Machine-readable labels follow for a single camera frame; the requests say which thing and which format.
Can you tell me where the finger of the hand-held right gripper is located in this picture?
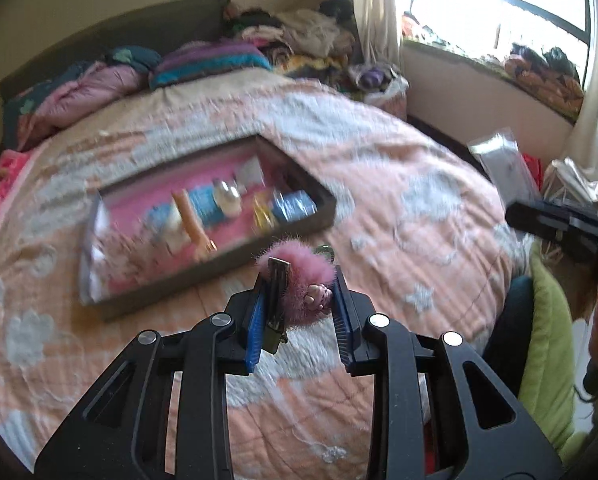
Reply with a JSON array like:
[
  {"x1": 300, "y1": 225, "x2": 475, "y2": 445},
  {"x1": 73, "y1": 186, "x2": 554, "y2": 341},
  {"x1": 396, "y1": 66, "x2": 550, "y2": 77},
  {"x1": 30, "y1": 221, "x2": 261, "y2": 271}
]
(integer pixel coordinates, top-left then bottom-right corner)
[
  {"x1": 541, "y1": 197, "x2": 598, "y2": 218},
  {"x1": 505, "y1": 202, "x2": 598, "y2": 263}
]

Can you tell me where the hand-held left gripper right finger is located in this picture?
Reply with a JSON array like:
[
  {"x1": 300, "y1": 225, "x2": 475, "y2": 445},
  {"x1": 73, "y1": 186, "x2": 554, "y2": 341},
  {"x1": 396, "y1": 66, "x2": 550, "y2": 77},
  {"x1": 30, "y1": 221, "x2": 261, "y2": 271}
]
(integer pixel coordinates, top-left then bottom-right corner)
[{"x1": 331, "y1": 272, "x2": 564, "y2": 480}]

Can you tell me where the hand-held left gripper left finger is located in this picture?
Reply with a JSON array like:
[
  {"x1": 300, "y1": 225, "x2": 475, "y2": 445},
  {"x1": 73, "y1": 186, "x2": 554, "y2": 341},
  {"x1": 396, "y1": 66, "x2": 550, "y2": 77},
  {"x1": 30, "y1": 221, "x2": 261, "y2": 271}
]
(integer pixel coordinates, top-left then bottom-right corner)
[{"x1": 34, "y1": 277, "x2": 280, "y2": 480}]

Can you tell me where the pink fluffy hair clip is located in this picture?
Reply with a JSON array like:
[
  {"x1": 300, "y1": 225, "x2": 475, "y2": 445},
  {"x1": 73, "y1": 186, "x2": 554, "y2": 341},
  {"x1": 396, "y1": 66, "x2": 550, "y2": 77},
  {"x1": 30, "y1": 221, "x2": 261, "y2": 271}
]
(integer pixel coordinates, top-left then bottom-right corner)
[{"x1": 251, "y1": 240, "x2": 340, "y2": 348}]

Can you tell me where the brown cardboard box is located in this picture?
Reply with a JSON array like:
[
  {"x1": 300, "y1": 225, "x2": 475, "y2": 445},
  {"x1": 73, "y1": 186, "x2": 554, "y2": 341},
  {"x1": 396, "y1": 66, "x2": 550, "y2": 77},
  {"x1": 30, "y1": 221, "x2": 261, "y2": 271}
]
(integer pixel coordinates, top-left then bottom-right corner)
[{"x1": 78, "y1": 134, "x2": 338, "y2": 323}]

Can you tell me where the blue packet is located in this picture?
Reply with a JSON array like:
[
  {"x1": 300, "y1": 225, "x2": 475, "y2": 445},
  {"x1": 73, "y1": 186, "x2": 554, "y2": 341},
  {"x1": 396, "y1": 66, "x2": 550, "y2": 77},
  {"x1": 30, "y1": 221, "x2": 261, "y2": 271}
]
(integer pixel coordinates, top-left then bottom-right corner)
[{"x1": 271, "y1": 190, "x2": 319, "y2": 223}]

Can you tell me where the white packet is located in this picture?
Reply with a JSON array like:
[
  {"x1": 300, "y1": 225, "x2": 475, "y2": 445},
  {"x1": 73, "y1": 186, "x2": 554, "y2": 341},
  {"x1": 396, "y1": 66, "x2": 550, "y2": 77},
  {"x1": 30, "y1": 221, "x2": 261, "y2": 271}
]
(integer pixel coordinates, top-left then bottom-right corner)
[{"x1": 233, "y1": 156, "x2": 266, "y2": 187}]

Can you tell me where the crumpled white plastic bag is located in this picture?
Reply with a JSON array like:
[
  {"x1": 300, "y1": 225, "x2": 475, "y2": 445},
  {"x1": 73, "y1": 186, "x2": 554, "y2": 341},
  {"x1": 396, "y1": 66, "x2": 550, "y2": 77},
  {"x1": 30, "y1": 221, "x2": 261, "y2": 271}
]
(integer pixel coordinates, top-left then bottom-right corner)
[{"x1": 541, "y1": 157, "x2": 598, "y2": 206}]

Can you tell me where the red cloth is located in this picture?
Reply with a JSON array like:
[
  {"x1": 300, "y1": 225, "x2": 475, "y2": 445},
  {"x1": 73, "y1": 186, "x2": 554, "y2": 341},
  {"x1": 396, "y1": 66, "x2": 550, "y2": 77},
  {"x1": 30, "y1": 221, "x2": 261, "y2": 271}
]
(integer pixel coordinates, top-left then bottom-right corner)
[{"x1": 523, "y1": 152, "x2": 544, "y2": 188}]

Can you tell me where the clear plastic bag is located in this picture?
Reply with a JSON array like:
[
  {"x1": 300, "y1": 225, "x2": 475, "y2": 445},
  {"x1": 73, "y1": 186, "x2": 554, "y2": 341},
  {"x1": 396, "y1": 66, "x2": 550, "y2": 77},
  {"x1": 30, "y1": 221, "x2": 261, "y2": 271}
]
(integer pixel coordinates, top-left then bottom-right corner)
[{"x1": 468, "y1": 131, "x2": 542, "y2": 203}]

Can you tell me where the dark blue cushion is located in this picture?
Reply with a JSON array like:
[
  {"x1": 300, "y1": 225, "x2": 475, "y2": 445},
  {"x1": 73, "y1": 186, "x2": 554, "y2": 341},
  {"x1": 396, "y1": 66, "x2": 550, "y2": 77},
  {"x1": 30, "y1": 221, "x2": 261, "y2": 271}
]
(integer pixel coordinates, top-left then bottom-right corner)
[{"x1": 481, "y1": 275, "x2": 537, "y2": 398}]

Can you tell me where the yellow rings packet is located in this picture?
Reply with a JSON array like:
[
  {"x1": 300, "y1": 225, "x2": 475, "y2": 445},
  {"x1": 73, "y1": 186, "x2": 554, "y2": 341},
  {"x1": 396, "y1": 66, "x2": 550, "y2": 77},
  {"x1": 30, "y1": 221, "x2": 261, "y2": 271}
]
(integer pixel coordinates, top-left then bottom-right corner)
[{"x1": 251, "y1": 197, "x2": 277, "y2": 231}]

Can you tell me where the green cushion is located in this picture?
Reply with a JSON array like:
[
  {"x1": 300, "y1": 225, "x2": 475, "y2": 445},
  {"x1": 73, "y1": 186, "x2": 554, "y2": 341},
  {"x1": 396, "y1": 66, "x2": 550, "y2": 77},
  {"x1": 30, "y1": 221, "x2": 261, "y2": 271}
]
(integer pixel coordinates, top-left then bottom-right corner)
[{"x1": 516, "y1": 255, "x2": 592, "y2": 456}]

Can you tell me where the orange hair clip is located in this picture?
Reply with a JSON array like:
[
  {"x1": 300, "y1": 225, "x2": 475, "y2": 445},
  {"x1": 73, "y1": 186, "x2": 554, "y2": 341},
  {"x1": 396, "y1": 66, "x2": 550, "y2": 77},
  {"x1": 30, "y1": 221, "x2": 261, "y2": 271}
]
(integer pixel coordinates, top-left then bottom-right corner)
[{"x1": 170, "y1": 189, "x2": 217, "y2": 263}]

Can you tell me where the orange patterned cloth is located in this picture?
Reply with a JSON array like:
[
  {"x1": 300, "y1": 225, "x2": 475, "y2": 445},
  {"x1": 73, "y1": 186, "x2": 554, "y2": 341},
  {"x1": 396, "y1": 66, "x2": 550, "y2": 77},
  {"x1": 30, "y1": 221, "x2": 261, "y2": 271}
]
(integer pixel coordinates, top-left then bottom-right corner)
[{"x1": 501, "y1": 42, "x2": 586, "y2": 118}]

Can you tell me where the peach patterned bedspread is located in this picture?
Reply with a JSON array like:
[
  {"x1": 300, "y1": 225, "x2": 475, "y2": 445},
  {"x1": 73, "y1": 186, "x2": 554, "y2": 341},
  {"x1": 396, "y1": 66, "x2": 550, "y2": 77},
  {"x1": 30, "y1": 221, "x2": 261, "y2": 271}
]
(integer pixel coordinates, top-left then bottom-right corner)
[{"x1": 0, "y1": 72, "x2": 534, "y2": 480}]

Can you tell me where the clear plastic packet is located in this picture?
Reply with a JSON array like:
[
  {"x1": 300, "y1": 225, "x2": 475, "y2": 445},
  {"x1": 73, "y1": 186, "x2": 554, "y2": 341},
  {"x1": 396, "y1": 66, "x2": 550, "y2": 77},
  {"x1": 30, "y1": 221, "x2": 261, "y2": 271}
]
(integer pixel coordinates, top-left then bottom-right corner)
[{"x1": 78, "y1": 192, "x2": 112, "y2": 306}]

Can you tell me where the plastic bag with purple cloth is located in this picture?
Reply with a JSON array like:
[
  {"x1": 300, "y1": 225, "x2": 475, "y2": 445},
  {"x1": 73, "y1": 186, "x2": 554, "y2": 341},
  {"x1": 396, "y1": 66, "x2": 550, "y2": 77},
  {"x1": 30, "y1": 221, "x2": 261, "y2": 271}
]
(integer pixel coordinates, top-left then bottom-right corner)
[{"x1": 351, "y1": 62, "x2": 410, "y2": 121}]

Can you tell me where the window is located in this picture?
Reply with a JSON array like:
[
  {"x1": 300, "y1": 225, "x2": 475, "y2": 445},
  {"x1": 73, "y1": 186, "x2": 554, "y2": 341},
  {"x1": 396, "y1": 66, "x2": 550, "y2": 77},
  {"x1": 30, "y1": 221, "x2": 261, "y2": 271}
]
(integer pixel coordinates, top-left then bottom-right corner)
[{"x1": 394, "y1": 0, "x2": 592, "y2": 48}]

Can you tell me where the purple teal striped pillow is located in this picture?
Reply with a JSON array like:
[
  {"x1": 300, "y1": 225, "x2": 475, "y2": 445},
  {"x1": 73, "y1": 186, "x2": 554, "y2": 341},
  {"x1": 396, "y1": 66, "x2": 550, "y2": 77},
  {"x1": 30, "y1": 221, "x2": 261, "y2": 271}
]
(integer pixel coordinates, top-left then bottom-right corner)
[{"x1": 149, "y1": 40, "x2": 272, "y2": 91}]

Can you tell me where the pink and teal quilted pillow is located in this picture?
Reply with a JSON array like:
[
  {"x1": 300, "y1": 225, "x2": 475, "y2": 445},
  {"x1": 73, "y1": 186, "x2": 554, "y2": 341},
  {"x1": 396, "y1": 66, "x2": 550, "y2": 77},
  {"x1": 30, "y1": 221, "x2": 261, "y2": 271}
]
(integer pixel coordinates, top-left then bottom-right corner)
[{"x1": 2, "y1": 46, "x2": 162, "y2": 153}]

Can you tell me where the bright pink blanket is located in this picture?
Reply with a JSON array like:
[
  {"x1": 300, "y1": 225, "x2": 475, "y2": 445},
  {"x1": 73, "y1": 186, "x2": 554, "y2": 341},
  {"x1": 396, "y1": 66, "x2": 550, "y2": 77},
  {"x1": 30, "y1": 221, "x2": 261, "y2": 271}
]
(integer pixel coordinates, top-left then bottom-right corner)
[{"x1": 0, "y1": 150, "x2": 35, "y2": 261}]

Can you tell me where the pile of clothes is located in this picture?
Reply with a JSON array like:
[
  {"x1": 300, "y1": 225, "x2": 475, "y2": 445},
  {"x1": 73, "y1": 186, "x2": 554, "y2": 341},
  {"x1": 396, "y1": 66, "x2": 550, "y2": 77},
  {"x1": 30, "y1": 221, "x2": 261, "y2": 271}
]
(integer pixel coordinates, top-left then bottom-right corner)
[{"x1": 221, "y1": 0, "x2": 365, "y2": 78}]

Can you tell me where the dark headboard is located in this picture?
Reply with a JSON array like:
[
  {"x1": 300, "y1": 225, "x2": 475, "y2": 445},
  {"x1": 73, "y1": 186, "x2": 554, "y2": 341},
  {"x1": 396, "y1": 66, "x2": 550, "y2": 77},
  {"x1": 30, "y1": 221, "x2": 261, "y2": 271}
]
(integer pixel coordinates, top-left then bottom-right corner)
[{"x1": 0, "y1": 0, "x2": 230, "y2": 106}]

